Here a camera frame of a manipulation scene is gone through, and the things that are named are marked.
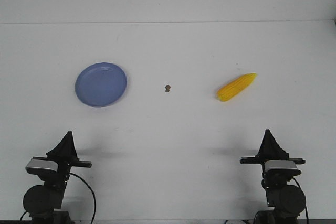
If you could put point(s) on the blue round plate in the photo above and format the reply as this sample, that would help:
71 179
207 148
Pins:
101 84

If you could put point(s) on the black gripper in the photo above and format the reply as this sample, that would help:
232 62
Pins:
62 155
274 151

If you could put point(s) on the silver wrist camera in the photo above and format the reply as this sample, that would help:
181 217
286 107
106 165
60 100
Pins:
281 166
39 166

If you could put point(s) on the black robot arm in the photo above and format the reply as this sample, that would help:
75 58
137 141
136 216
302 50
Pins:
287 201
43 202

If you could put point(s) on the small brown chip mark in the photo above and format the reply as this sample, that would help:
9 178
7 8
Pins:
167 88

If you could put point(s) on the yellow plastic corn cob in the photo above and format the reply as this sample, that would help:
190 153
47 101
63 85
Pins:
235 87

